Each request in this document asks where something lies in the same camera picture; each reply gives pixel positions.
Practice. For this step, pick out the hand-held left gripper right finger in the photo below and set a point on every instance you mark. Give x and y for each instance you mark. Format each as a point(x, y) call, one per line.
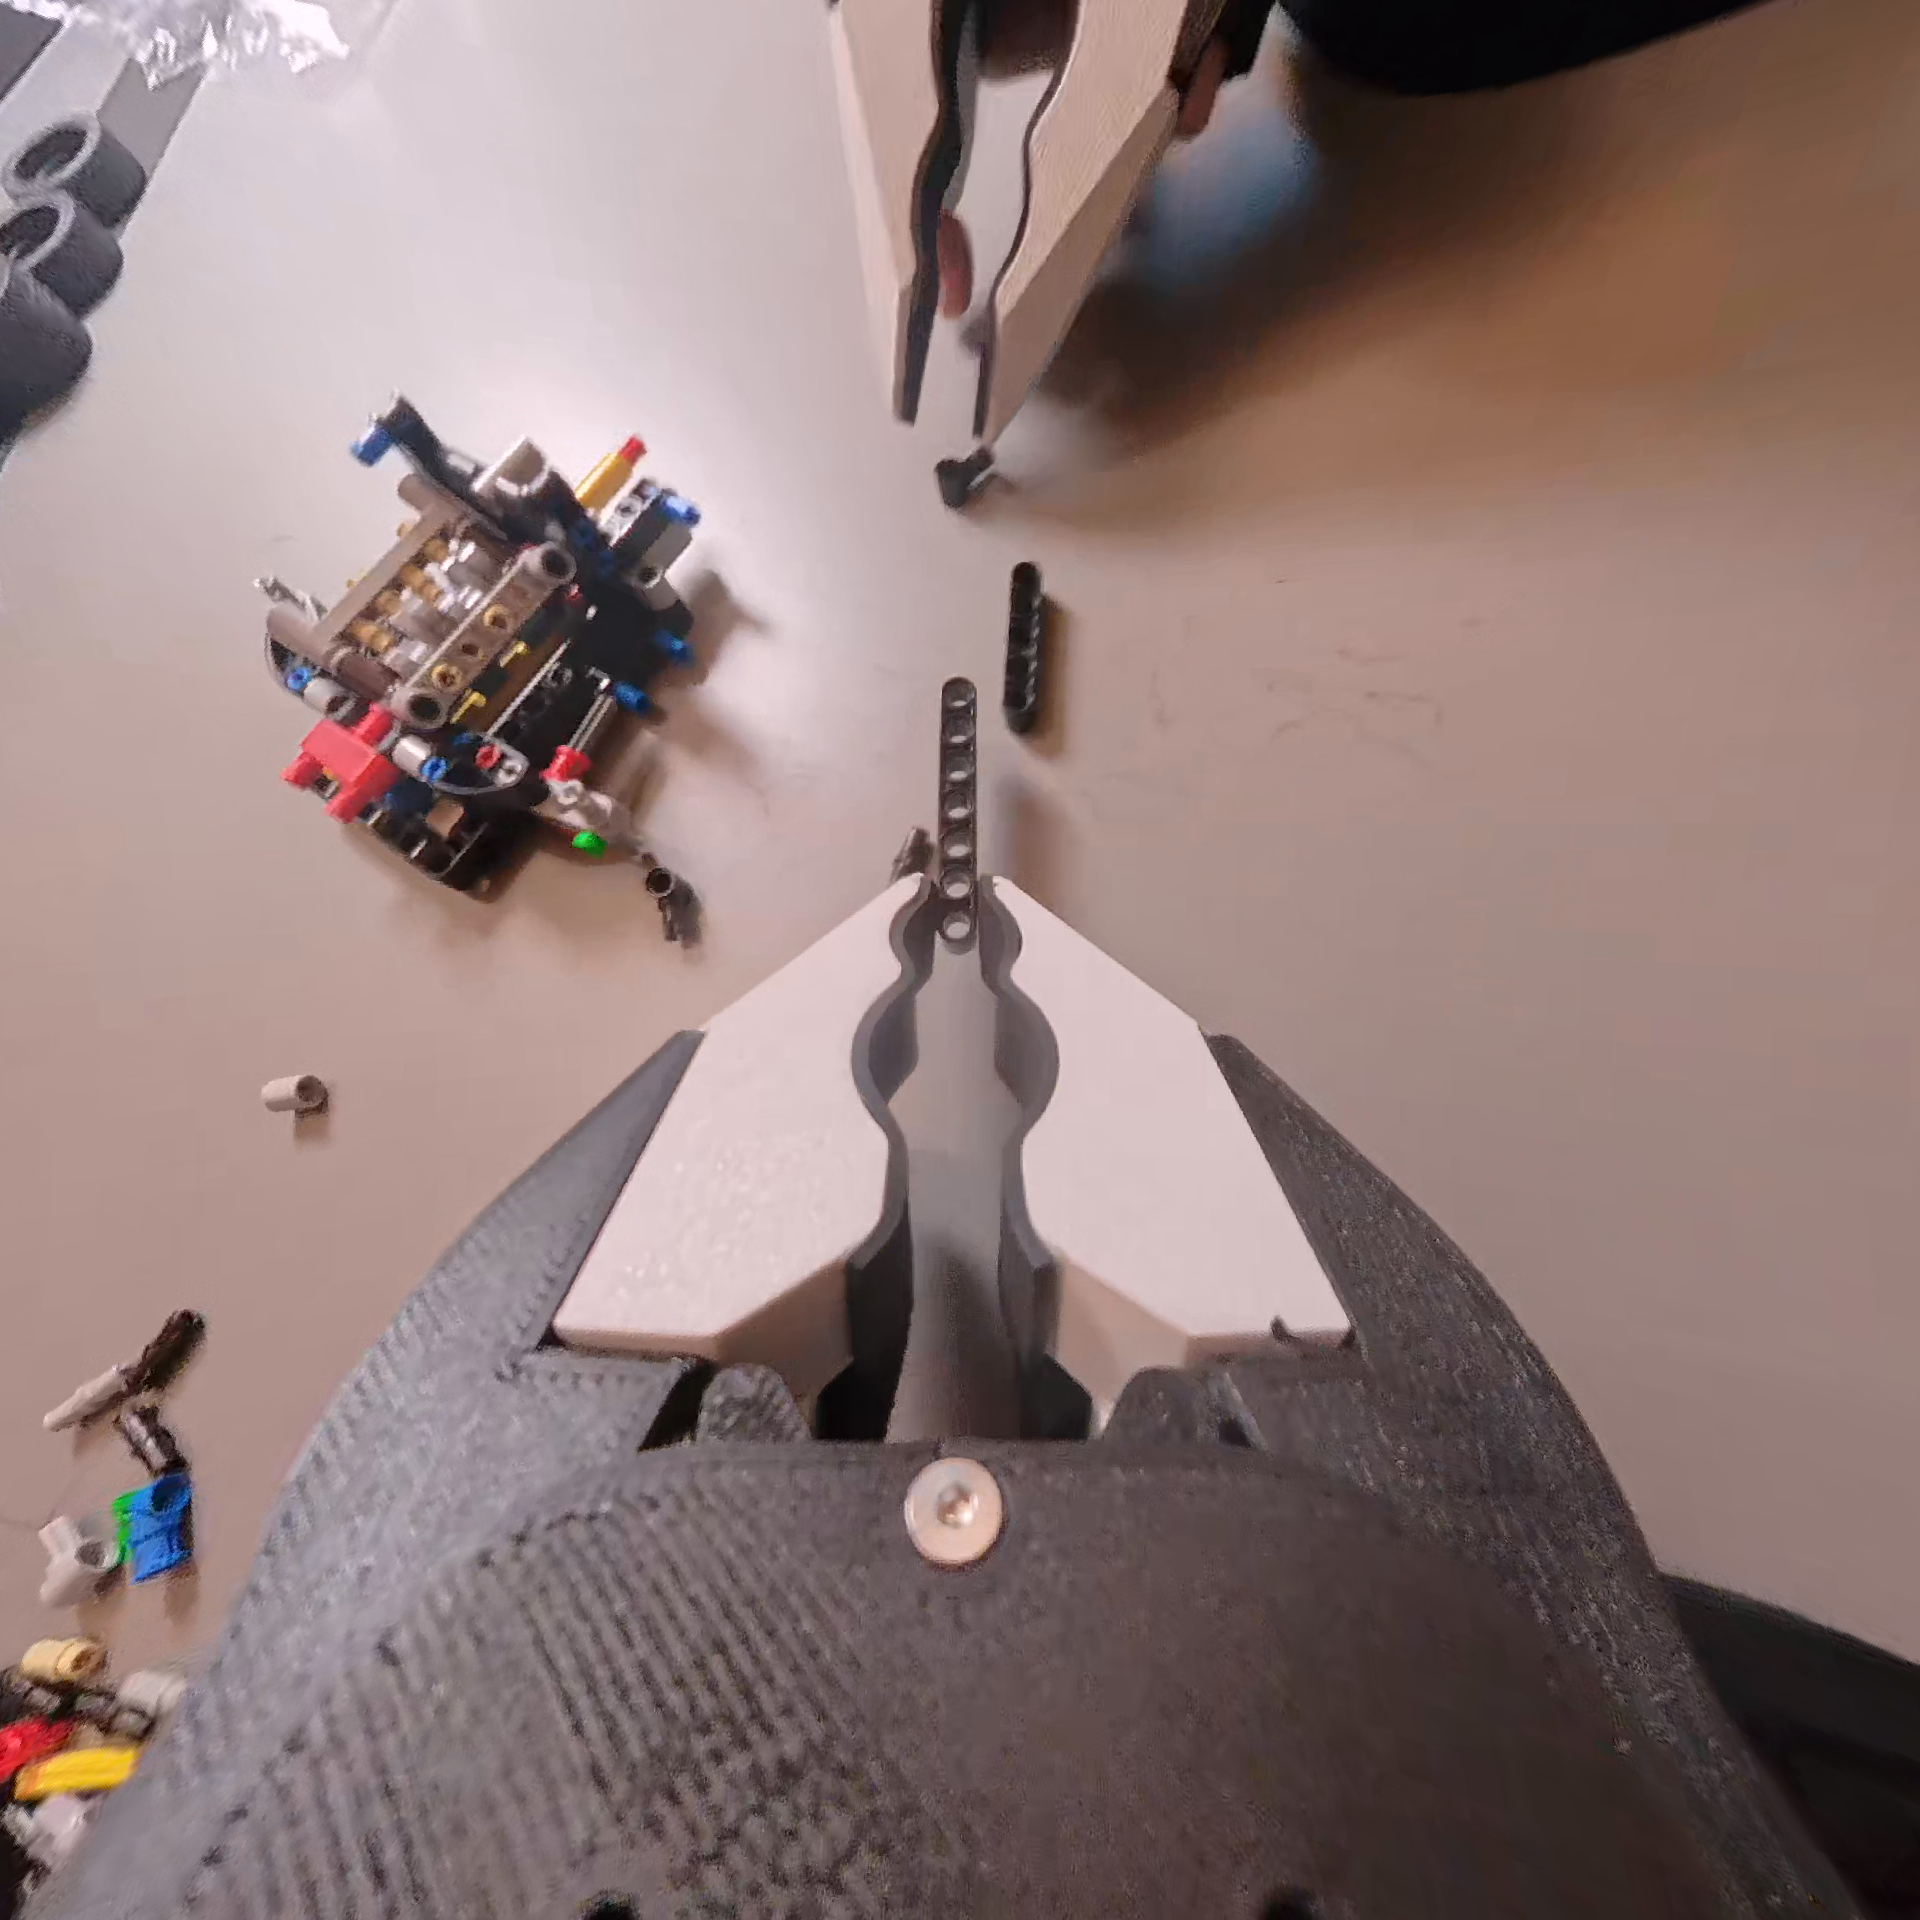
point(1169, 1185)

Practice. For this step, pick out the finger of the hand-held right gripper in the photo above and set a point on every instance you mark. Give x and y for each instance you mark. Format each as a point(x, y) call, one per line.
point(1111, 138)
point(887, 121)

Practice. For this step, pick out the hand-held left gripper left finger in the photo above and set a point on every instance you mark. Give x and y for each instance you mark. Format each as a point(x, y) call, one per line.
point(750, 1185)

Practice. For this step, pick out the small black lego pin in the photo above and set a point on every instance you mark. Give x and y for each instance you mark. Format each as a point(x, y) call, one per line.
point(911, 857)

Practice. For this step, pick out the black lego pin connector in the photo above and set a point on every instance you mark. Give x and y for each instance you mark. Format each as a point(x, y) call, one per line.
point(671, 893)
point(961, 480)

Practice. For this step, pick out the long black lego beam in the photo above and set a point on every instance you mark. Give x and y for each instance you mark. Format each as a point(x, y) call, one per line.
point(961, 802)

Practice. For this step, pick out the short black lego beam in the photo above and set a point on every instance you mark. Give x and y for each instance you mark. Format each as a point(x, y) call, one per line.
point(1025, 646)

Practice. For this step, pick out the person's right forearm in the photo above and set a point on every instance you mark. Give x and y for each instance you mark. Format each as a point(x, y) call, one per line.
point(1499, 39)

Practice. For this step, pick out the grey lego bushing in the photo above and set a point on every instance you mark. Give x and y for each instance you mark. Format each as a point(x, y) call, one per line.
point(294, 1095)

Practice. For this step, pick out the multicolour lego chassis assembly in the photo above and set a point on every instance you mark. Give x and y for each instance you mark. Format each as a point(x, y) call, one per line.
point(452, 630)

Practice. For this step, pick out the pile of loose lego pieces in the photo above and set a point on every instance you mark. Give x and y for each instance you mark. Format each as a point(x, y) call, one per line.
point(159, 1529)

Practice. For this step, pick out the clear crumpled plastic bag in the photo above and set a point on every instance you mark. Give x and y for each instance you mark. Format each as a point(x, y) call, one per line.
point(225, 29)

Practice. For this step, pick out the black dimpled cushion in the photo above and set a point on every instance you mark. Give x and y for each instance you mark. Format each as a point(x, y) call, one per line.
point(1831, 1755)

